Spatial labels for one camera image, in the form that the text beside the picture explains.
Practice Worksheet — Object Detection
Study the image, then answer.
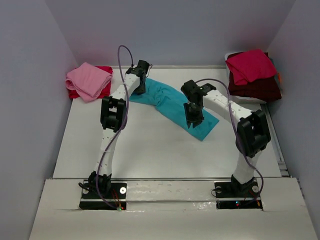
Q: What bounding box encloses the turquoise t shirt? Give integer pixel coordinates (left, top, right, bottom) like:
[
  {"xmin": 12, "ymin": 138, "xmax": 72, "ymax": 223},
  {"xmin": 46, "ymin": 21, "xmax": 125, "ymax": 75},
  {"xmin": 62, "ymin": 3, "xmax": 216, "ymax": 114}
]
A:
[{"xmin": 129, "ymin": 78, "xmax": 219, "ymax": 141}]

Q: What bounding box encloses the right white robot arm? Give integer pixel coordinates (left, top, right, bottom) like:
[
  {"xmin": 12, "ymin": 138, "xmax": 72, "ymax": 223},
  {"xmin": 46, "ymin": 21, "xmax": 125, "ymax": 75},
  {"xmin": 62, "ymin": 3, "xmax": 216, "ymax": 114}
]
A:
[{"xmin": 181, "ymin": 80, "xmax": 271, "ymax": 192}]

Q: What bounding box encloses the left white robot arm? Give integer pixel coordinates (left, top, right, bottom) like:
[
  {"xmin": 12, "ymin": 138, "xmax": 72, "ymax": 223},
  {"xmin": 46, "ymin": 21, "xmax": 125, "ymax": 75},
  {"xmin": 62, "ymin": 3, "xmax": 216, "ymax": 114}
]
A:
[{"xmin": 84, "ymin": 60, "xmax": 151, "ymax": 197}]

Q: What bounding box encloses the red folded t shirt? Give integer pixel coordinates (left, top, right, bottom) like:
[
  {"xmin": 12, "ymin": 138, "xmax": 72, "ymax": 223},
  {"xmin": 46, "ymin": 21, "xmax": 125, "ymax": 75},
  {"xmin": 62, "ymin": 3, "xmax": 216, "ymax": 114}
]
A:
[{"xmin": 67, "ymin": 65, "xmax": 114, "ymax": 100}]

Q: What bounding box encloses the pink folded t shirt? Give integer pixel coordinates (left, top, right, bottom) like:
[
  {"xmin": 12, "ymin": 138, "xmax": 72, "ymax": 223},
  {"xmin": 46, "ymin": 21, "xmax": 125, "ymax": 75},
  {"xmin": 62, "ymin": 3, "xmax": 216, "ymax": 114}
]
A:
[{"xmin": 65, "ymin": 61, "xmax": 112, "ymax": 103}]

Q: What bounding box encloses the magenta t shirt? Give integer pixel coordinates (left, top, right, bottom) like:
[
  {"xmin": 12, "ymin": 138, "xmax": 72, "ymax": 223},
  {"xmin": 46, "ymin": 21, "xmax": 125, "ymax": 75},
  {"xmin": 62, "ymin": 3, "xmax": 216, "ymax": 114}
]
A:
[{"xmin": 225, "ymin": 49, "xmax": 277, "ymax": 86}]

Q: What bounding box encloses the dark red t shirt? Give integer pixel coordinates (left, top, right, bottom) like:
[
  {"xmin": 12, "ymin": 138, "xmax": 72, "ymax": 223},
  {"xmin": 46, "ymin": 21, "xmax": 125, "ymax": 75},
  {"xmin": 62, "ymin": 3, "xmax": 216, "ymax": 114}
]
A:
[{"xmin": 227, "ymin": 51, "xmax": 283, "ymax": 103}]

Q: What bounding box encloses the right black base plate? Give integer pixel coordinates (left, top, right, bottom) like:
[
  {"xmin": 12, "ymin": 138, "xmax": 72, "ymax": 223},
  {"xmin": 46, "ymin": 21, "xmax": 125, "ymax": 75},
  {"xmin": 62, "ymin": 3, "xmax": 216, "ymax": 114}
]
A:
[{"xmin": 211, "ymin": 180, "xmax": 263, "ymax": 210}]

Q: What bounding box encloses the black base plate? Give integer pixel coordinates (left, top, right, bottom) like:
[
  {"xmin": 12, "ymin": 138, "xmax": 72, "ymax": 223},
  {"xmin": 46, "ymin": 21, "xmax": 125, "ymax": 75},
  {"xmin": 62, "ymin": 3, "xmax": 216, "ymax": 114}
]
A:
[
  {"xmin": 78, "ymin": 180, "xmax": 127, "ymax": 211},
  {"xmin": 211, "ymin": 180, "xmax": 263, "ymax": 210}
]

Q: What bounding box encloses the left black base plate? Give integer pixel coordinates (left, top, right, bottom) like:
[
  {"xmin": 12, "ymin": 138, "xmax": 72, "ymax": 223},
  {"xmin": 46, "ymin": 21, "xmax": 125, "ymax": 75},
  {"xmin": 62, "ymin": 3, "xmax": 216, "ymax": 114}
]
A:
[{"xmin": 78, "ymin": 180, "xmax": 127, "ymax": 211}]

